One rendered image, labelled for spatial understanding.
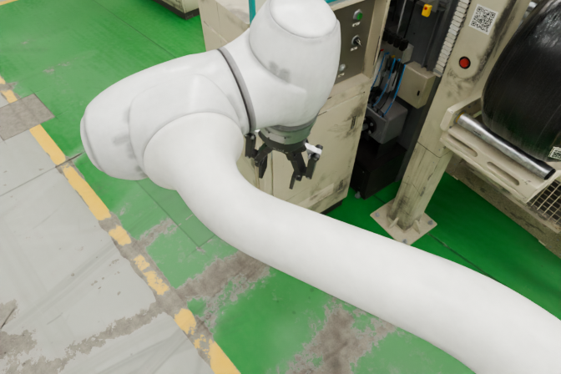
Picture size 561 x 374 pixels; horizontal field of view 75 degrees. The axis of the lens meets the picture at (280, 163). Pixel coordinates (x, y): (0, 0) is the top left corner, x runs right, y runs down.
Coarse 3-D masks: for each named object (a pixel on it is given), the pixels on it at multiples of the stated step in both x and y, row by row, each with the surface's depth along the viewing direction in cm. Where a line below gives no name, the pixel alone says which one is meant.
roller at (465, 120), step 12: (456, 120) 134; (468, 120) 131; (480, 132) 128; (492, 132) 126; (492, 144) 126; (504, 144) 123; (516, 156) 120; (528, 156) 118; (528, 168) 119; (540, 168) 116; (552, 168) 115
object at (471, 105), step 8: (472, 96) 135; (480, 96) 135; (456, 104) 132; (464, 104) 132; (472, 104) 135; (480, 104) 140; (448, 112) 131; (456, 112) 130; (472, 112) 140; (448, 120) 132; (440, 128) 137; (448, 128) 136
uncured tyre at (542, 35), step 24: (552, 0) 92; (528, 24) 96; (552, 24) 91; (504, 48) 102; (528, 48) 94; (552, 48) 91; (504, 72) 101; (528, 72) 95; (552, 72) 92; (504, 96) 103; (528, 96) 97; (552, 96) 93; (504, 120) 108; (528, 120) 100; (552, 120) 95; (528, 144) 107; (552, 144) 100
